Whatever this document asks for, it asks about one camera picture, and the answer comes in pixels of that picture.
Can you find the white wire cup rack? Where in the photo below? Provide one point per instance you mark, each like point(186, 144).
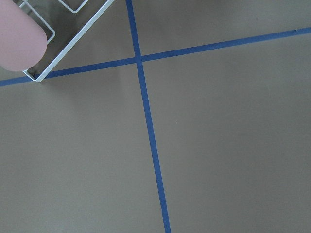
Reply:
point(64, 22)

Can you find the pink cup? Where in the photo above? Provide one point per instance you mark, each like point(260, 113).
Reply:
point(23, 42)

